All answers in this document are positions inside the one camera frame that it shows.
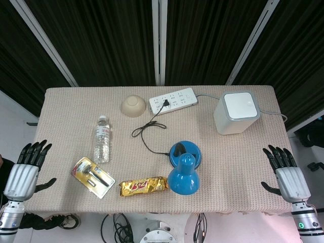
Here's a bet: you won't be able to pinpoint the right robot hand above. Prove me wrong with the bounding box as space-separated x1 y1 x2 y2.
261 144 311 204

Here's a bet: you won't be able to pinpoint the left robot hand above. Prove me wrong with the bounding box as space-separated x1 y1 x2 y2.
3 139 57 203

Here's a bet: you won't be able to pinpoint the blue desk lamp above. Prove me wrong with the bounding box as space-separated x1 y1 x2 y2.
167 140 203 196

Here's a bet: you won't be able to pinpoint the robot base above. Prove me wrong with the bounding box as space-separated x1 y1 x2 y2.
139 220 179 243

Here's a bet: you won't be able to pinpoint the black wheeled equipment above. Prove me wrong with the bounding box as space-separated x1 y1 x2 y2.
295 121 324 175

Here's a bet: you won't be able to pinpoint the black and white shoe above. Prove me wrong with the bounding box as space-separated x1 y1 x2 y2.
58 213 82 229

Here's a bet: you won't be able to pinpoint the razor in yellow blister pack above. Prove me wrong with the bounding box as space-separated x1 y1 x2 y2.
71 156 116 199

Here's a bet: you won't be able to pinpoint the beige woven tablecloth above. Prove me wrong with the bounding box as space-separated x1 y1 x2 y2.
22 85 297 215

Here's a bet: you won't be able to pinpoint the white cube speaker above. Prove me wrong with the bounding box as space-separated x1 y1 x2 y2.
213 91 261 136

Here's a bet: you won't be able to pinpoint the clear plastic water bottle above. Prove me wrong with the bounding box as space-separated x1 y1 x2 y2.
93 115 112 164

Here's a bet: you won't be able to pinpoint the gold snack bar packet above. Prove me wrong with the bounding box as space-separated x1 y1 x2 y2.
118 176 169 198

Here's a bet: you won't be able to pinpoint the beige upturned bowl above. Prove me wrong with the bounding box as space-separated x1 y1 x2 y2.
120 94 147 118

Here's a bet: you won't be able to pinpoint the white power strip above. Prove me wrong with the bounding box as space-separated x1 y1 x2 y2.
148 87 199 115

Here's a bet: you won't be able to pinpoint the grey power strip cable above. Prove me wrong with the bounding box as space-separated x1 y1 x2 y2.
196 94 289 123

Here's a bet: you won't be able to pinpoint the black cables under table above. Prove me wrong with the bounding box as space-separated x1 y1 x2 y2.
100 213 208 243

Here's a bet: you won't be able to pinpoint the black lamp power cord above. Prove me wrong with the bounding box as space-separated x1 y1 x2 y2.
131 100 170 156

